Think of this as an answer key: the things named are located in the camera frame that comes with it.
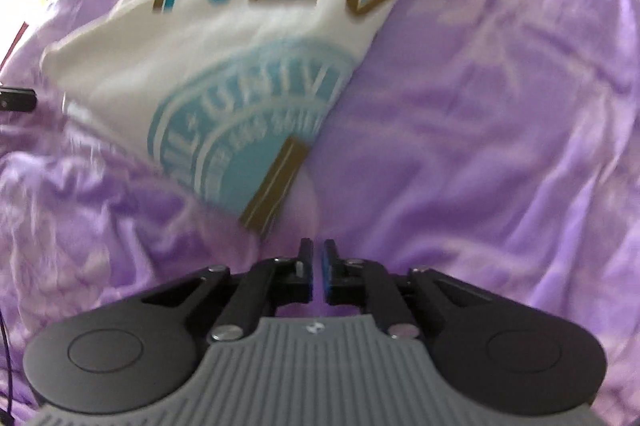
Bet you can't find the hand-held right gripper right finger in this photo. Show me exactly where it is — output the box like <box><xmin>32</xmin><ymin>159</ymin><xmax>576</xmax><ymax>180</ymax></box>
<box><xmin>322</xmin><ymin>239</ymin><xmax>495</xmax><ymax>341</ymax></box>

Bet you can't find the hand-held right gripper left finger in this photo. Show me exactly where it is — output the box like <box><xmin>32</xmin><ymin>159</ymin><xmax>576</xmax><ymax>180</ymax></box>
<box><xmin>142</xmin><ymin>237</ymin><xmax>315</xmax><ymax>343</ymax></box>

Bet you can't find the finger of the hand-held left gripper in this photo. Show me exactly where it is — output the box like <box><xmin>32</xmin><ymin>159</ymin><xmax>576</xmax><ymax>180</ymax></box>
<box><xmin>0</xmin><ymin>88</ymin><xmax>37</xmax><ymax>112</ymax></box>

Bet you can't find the white printed t-shirt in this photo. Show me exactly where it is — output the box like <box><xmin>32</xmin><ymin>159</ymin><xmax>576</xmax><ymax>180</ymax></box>
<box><xmin>40</xmin><ymin>0</ymin><xmax>431</xmax><ymax>243</ymax></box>

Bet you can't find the purple floral bed blanket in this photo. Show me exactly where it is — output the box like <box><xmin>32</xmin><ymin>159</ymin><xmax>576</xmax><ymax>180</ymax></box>
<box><xmin>0</xmin><ymin>0</ymin><xmax>640</xmax><ymax>426</ymax></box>

